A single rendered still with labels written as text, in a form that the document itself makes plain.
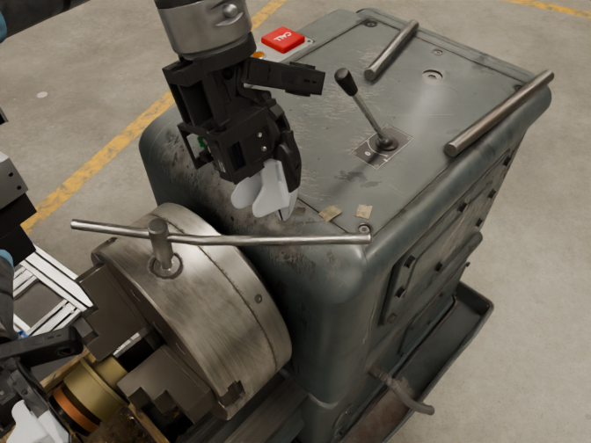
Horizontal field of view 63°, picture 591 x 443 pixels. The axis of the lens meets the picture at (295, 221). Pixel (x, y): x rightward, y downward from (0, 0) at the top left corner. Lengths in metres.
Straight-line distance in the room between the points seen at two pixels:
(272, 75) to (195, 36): 0.09
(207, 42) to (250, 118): 0.08
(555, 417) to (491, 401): 0.22
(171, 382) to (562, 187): 2.36
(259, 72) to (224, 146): 0.08
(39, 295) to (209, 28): 1.67
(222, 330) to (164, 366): 0.12
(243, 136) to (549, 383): 1.77
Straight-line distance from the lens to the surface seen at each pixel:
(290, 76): 0.50
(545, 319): 2.21
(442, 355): 1.36
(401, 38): 0.95
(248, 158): 0.47
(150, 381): 0.69
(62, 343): 0.78
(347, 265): 0.59
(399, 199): 0.66
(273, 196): 0.51
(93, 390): 0.71
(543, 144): 2.98
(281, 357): 0.70
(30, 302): 2.01
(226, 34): 0.43
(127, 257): 0.64
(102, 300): 0.70
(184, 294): 0.60
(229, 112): 0.47
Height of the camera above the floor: 1.73
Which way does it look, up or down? 50 degrees down
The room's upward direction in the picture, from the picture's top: straight up
